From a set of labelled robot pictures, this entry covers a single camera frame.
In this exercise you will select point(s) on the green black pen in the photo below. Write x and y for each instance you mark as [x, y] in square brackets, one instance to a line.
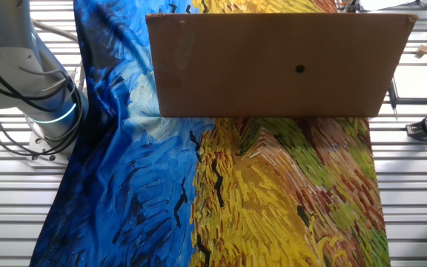
[393, 98]

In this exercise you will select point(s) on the flat grey metal plate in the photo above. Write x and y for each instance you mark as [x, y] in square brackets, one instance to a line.
[413, 83]

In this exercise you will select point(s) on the small wooden cube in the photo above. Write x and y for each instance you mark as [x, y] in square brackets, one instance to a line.
[421, 50]

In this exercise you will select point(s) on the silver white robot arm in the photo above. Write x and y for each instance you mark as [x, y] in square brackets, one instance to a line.
[6, 29]

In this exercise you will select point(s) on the painted wheat field cloth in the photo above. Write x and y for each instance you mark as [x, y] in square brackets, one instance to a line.
[143, 185]

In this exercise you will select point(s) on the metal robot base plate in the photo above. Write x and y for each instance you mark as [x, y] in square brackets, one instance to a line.
[37, 152]

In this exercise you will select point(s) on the small metal bracket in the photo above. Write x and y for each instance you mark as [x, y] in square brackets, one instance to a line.
[415, 132]

